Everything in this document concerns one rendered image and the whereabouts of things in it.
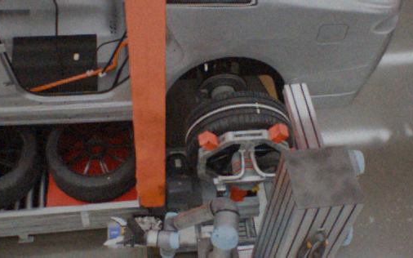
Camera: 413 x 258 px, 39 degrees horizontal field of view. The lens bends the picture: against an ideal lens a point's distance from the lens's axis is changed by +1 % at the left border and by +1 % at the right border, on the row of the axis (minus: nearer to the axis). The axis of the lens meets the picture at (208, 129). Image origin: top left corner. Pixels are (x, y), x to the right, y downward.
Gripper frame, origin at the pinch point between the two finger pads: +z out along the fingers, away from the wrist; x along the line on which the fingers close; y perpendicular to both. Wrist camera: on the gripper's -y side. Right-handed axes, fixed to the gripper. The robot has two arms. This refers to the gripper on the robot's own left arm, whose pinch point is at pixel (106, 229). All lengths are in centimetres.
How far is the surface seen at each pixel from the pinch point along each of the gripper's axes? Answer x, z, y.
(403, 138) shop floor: 186, -200, 100
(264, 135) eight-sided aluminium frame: 76, -74, 1
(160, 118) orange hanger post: 50, -18, -28
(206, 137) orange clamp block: 70, -41, 2
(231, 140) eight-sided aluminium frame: 70, -56, 2
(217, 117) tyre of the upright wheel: 83, -46, -1
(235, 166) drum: 71, -61, 25
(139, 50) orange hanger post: 41, -9, -78
